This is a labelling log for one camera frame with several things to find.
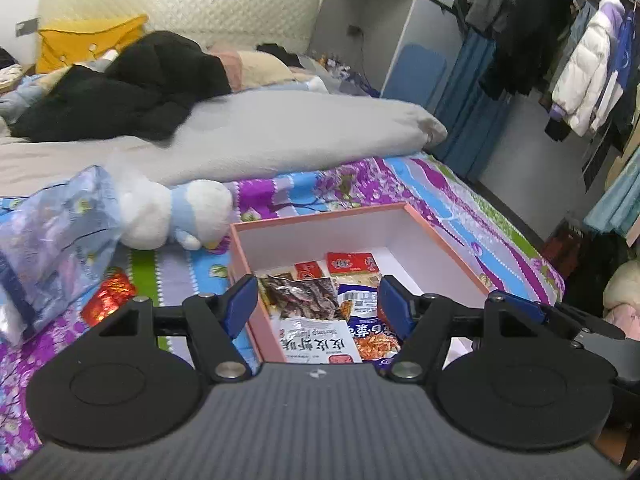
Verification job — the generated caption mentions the white and blue plush toy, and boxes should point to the white and blue plush toy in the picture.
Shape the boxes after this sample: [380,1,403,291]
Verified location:
[115,179,234,252]

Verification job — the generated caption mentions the blue curtain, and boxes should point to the blue curtain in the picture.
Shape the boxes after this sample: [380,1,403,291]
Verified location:
[435,30,514,184]

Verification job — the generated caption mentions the cream and pink bundle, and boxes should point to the cream and pink bundle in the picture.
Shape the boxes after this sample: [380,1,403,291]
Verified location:
[602,260,640,342]

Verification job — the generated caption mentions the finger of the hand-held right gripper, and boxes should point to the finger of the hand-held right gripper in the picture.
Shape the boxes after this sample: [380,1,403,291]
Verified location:
[555,302,626,338]
[502,296,581,346]

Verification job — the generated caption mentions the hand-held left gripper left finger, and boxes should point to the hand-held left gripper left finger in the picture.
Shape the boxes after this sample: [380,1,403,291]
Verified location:
[97,275,259,382]

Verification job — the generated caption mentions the beige pillow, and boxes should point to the beige pillow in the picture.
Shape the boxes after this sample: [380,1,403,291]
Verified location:
[240,51,297,93]

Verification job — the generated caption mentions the floral bed sheet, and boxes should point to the floral bed sheet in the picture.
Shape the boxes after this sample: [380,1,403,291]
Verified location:
[0,155,566,461]

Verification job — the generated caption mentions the blue snack packet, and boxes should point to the blue snack packet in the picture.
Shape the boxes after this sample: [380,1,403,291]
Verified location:
[337,282,407,367]

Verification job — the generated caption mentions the white snack packet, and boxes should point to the white snack packet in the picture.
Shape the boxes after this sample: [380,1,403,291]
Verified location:
[272,316,364,365]

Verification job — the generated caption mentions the blue padded board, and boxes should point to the blue padded board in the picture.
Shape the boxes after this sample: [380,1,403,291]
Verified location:
[382,42,447,111]

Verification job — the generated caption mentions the small red snack packet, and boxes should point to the small red snack packet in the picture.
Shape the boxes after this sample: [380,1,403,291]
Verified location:
[294,260,327,282]

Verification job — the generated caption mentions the clear blue printed plastic bag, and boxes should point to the clear blue printed plastic bag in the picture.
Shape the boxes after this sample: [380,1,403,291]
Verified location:
[0,165,124,347]

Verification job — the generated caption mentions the pink cardboard box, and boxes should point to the pink cardboard box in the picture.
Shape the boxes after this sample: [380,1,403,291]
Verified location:
[229,202,493,365]

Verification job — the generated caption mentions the grey duvet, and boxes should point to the grey duvet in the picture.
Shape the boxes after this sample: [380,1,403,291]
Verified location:
[0,87,448,197]

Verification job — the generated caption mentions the black hanging coat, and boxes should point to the black hanging coat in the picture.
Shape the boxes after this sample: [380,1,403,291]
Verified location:
[480,0,574,102]

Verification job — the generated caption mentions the black jacket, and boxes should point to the black jacket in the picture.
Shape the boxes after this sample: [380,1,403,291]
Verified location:
[10,31,234,142]

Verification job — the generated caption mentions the pink cloth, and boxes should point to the pink cloth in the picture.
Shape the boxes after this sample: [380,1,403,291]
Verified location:
[210,45,244,93]

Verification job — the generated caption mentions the clear red label snack packet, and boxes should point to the clear red label snack packet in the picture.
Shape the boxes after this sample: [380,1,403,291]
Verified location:
[326,251,382,287]

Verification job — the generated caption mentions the blue jeans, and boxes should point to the blue jeans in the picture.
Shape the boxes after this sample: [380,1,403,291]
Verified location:
[0,80,42,122]

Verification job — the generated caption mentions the white puffer jacket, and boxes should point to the white puffer jacket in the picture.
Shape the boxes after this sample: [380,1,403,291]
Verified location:
[550,0,627,138]

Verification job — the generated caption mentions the clear packet with brown snack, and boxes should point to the clear packet with brown snack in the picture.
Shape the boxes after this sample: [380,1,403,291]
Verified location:
[257,274,347,322]

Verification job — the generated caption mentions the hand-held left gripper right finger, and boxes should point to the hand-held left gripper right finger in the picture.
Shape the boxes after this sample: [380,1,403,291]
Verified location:
[378,275,541,382]

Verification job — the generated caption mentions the teal hanging clothes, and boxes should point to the teal hanging clothes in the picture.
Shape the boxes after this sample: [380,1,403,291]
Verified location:
[582,150,640,237]

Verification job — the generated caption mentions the red foil snack packet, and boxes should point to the red foil snack packet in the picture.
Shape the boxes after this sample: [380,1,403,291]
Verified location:
[81,270,138,326]

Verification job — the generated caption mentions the quilted cream headboard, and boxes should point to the quilted cream headboard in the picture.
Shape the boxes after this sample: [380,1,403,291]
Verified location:
[37,0,321,61]

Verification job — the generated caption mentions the pile of clothes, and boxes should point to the pile of clothes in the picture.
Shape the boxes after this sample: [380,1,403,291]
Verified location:
[0,47,24,92]

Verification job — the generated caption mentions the yellow pillow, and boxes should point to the yellow pillow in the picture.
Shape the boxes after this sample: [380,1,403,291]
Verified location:
[37,14,149,75]

